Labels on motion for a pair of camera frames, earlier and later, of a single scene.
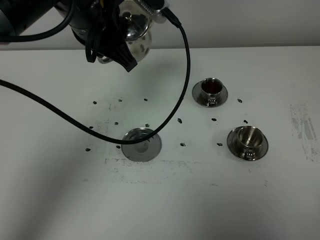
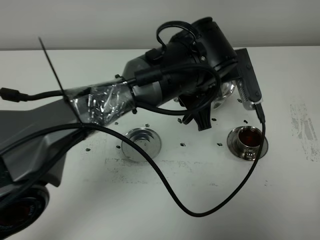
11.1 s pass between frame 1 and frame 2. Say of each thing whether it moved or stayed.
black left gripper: moved
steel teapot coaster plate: stayed
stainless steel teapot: moved
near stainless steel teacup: stayed
